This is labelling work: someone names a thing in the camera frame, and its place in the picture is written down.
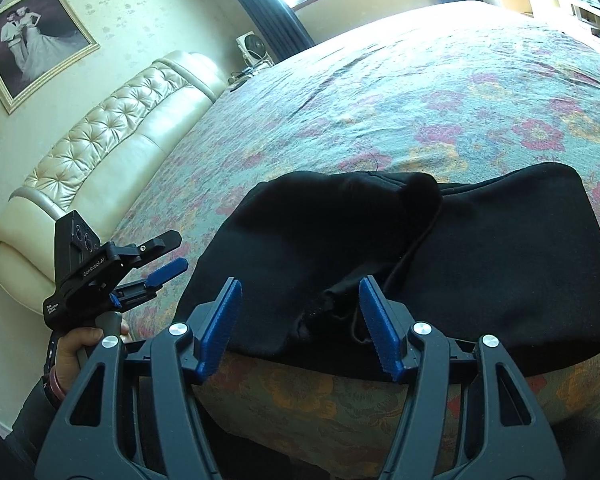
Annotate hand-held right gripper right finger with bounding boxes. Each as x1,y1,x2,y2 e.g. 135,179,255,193
358,276,566,480

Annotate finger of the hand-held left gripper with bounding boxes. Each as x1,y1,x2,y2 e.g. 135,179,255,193
112,257,189,308
107,231,183,269

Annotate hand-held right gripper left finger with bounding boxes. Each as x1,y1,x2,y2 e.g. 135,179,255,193
35,277,243,480

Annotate black pants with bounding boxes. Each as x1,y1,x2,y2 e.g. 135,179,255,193
177,162,600,378

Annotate person's left forearm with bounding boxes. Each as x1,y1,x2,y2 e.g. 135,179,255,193
2,366,70,467

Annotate person's left hand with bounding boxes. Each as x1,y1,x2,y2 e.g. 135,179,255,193
55,319,131,395

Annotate cream tufted leather headboard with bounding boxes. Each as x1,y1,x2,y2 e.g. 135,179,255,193
0,50,229,314

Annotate white fan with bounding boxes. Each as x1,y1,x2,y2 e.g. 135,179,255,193
236,31,274,68

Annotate framed wedding photo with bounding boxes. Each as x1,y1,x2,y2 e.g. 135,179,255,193
0,0,101,115

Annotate bed with floral bedspread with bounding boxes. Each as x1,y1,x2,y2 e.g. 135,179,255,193
100,0,600,480

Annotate pink bracelet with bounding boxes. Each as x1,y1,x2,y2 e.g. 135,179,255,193
42,367,67,405

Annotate tangled cables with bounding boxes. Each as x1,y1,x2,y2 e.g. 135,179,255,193
230,62,277,82

